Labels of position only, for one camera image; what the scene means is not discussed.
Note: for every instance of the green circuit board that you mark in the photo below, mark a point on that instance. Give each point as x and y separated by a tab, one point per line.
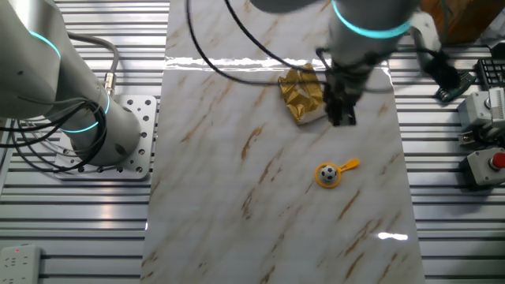
457	88

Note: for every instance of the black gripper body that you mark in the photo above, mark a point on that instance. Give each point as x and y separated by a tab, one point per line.
343	88

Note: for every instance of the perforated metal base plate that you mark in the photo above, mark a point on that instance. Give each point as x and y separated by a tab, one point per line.
146	130

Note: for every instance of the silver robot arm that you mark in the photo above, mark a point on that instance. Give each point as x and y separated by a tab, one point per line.
39	59

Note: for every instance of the grey box red stop button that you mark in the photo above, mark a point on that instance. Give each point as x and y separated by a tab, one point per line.
479	169

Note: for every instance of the white grey box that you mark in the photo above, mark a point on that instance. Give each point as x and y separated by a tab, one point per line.
473	108

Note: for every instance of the black keyboard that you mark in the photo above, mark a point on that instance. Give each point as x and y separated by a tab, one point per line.
493	73

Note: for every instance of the small soccer ball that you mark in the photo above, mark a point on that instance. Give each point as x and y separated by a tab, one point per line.
328	173

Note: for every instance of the silver finned device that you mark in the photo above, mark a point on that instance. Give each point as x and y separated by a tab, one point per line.
498	104

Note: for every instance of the white power strip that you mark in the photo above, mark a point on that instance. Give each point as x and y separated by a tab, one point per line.
19	262

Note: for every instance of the gold foil packet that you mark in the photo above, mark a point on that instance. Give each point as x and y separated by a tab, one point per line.
300	94

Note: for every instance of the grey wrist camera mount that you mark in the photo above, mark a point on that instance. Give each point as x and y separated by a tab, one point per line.
428	31

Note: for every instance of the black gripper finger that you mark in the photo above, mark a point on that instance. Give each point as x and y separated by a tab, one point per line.
334	114
349	117

